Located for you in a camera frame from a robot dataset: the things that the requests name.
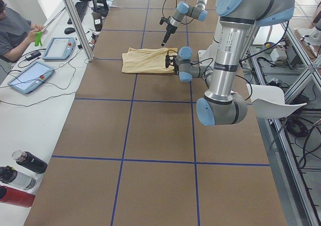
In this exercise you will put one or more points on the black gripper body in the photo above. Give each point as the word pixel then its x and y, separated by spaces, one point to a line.
pixel 176 68
pixel 170 29

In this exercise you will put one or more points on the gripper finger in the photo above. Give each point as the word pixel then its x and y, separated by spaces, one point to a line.
pixel 165 40

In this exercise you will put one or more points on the beige long-sleeve printed shirt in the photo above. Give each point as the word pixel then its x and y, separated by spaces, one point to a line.
pixel 147 60

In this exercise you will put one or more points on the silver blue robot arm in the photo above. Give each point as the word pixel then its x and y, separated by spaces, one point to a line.
pixel 220 105
pixel 182 10

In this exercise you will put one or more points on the black keyboard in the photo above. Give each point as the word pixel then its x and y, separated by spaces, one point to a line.
pixel 81 8

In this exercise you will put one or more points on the white plastic chair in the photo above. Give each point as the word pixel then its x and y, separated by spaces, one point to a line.
pixel 269 102

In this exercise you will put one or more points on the black computer mouse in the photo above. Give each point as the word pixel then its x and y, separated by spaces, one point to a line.
pixel 69 30

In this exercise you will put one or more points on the far teach pendant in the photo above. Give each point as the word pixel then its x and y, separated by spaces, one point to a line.
pixel 59 48

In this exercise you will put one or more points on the teach pendant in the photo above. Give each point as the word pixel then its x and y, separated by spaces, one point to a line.
pixel 59 48
pixel 31 78

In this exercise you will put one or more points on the near teach pendant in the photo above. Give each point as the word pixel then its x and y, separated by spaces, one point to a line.
pixel 31 78

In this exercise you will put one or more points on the seated person grey shirt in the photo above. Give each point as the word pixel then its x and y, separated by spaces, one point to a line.
pixel 17 33

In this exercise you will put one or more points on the black water bottle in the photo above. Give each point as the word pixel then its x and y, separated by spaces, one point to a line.
pixel 29 161

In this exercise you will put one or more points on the clear steel water bottle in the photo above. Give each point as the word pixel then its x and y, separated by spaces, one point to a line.
pixel 15 178

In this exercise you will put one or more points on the red water bottle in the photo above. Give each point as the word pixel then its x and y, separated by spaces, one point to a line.
pixel 16 197

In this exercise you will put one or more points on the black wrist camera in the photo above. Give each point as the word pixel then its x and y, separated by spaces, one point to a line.
pixel 169 61
pixel 164 20

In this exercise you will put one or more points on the aluminium frame post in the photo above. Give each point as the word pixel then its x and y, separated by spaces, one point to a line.
pixel 70 7

